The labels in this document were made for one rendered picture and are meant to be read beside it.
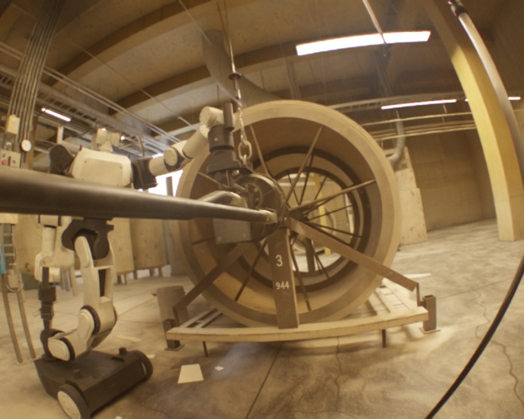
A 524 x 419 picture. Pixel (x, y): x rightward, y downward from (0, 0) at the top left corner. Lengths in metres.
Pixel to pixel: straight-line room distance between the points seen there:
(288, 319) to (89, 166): 1.37
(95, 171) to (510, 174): 5.47
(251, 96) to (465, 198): 10.72
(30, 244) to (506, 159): 8.41
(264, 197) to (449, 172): 12.79
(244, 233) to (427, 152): 12.80
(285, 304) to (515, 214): 4.48
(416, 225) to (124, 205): 7.47
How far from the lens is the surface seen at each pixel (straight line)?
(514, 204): 5.34
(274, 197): 1.14
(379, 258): 1.85
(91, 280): 1.29
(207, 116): 0.95
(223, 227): 0.91
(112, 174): 1.24
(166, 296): 2.83
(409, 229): 7.58
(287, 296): 1.67
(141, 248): 7.87
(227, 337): 1.79
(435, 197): 13.15
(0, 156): 2.37
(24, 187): 0.29
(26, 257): 5.48
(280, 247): 1.62
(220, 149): 0.93
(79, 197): 0.33
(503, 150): 5.40
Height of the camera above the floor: 0.77
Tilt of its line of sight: 6 degrees up
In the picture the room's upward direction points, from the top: 8 degrees counter-clockwise
